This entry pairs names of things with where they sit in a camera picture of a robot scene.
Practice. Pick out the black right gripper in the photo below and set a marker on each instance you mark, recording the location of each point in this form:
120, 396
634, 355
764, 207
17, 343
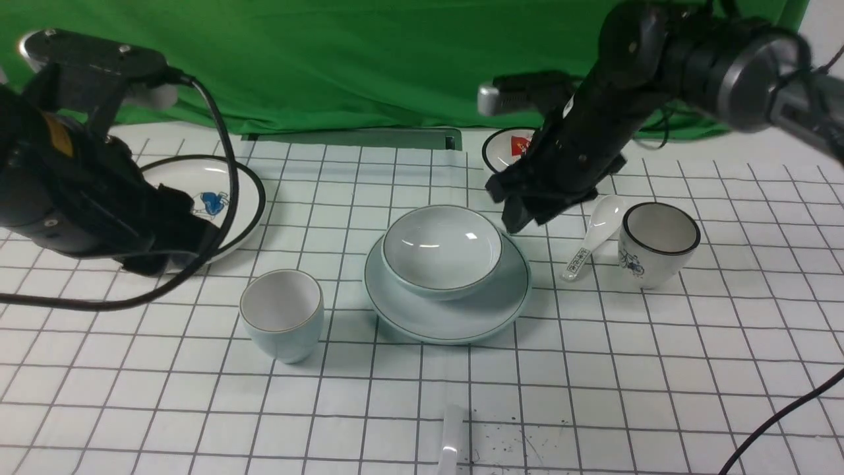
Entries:
577, 145

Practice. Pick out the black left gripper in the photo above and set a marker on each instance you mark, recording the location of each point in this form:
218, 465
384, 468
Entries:
102, 207

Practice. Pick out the pale blue ceramic bowl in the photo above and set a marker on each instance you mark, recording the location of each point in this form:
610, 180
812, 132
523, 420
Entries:
442, 252

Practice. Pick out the pale blue ceramic cup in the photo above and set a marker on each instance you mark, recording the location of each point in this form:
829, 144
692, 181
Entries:
283, 313

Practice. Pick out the pale blue ceramic spoon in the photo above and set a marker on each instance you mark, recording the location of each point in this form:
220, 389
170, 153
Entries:
451, 440

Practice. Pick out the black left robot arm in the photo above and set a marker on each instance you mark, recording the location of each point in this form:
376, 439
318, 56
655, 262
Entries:
27, 147

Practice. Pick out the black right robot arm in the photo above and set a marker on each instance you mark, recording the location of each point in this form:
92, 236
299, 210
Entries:
747, 73

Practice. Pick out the white bowl with red picture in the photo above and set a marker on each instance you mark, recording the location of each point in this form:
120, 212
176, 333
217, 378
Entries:
505, 147

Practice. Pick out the white plate with cartoon figures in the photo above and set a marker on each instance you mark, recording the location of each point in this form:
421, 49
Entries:
206, 180

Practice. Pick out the pale blue ceramic plate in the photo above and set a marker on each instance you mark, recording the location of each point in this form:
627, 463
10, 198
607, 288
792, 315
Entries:
475, 317

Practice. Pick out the white cup with black rim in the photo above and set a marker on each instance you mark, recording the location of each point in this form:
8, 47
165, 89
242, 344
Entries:
656, 241

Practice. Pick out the green backdrop cloth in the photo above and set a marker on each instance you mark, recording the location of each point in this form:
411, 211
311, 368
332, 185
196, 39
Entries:
310, 65

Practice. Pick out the white grid tablecloth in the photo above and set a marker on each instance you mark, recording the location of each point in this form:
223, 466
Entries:
596, 377

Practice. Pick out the white spoon with printed handle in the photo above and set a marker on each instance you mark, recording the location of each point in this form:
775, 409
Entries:
606, 219

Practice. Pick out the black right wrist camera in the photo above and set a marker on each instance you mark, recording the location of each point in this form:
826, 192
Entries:
541, 91

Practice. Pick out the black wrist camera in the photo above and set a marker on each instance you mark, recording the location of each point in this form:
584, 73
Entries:
95, 76
541, 91

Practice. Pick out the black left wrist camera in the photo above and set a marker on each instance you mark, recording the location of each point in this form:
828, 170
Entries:
95, 76

